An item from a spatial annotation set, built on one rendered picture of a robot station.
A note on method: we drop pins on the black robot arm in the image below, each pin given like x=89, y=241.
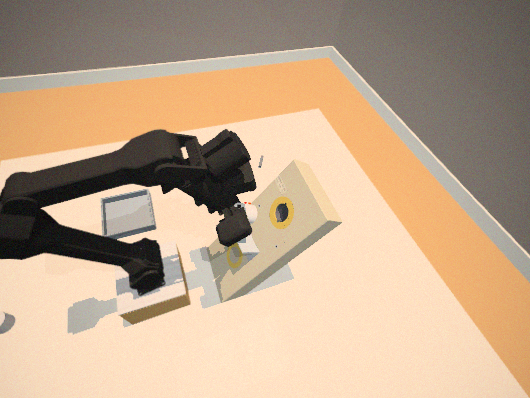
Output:
x=152, y=159

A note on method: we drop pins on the beige cylinder with grey slotted end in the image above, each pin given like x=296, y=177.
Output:
x=250, y=209

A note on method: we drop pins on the beige service panel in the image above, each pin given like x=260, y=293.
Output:
x=293, y=213

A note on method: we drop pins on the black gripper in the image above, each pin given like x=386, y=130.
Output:
x=235, y=225

